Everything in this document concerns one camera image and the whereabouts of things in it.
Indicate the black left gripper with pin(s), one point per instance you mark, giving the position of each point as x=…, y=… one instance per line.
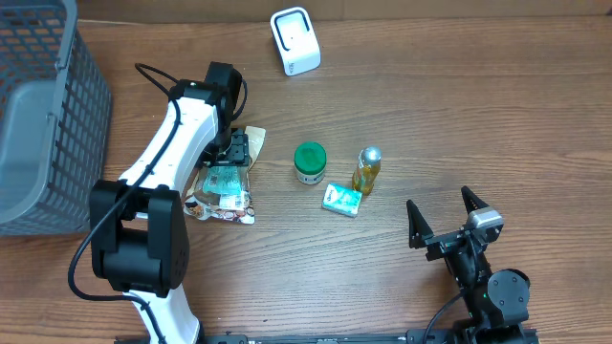
x=240, y=153

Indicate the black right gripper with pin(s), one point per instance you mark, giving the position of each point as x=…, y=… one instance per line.
x=421, y=230

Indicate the teal wipes packet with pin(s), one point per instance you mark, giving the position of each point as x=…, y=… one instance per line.
x=226, y=187

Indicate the brown snack pouch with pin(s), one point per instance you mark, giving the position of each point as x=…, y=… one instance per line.
x=195, y=208

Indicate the green lid jar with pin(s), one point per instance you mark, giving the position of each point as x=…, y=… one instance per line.
x=310, y=160

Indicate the yellow dish soap bottle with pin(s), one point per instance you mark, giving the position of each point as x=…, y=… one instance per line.
x=367, y=170

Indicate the teal tissue pack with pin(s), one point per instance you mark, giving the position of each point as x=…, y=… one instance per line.
x=341, y=200

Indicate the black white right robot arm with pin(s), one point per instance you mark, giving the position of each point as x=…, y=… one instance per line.
x=497, y=302

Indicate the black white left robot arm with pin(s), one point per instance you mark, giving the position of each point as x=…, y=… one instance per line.
x=138, y=238

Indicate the white barcode scanner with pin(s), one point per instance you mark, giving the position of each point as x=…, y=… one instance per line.
x=296, y=40

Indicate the grey plastic basket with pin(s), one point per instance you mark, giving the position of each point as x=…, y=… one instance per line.
x=56, y=110

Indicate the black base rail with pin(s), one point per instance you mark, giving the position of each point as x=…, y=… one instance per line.
x=325, y=338

